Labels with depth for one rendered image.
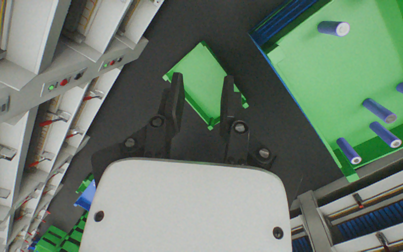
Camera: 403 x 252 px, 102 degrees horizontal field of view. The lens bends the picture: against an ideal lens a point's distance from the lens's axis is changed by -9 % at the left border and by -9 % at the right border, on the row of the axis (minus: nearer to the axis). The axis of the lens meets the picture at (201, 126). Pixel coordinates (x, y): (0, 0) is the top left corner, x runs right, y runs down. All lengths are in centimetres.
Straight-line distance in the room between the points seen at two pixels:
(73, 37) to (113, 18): 11
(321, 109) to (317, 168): 72
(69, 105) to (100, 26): 29
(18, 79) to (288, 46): 45
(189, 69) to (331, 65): 54
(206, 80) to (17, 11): 60
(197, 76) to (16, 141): 61
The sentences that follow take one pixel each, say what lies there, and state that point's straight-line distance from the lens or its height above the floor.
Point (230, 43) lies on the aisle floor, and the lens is 75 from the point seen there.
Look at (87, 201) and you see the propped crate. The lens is 154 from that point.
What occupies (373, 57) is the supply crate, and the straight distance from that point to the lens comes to 42.
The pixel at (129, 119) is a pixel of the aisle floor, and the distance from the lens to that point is 101.
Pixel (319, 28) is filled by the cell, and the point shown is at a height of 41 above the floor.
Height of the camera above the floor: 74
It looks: 57 degrees down
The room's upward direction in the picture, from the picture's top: 163 degrees counter-clockwise
